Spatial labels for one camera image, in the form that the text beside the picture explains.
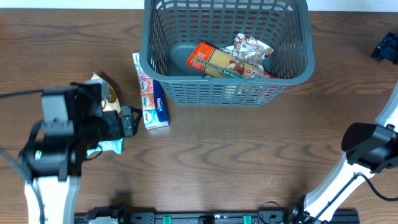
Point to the crumpled beige snack bag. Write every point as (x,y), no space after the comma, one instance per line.
(111,103)

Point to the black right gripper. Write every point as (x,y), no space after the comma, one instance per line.
(385,47)

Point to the teal snack bar wrapper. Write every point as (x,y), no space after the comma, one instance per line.
(113,145)

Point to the orange San Remo pasta pack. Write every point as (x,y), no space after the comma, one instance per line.
(217,63)

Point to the white brown snack bag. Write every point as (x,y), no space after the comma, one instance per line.
(249,49)

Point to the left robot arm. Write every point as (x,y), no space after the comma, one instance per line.
(58,146)

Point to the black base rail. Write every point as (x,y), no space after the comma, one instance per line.
(123,216)

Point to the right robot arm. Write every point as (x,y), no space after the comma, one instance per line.
(368,149)

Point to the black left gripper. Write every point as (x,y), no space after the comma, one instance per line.
(130,121)

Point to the Kleenex tissue multipack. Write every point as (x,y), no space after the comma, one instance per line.
(155,113)

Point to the grey plastic basket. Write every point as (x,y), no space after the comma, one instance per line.
(171,30)

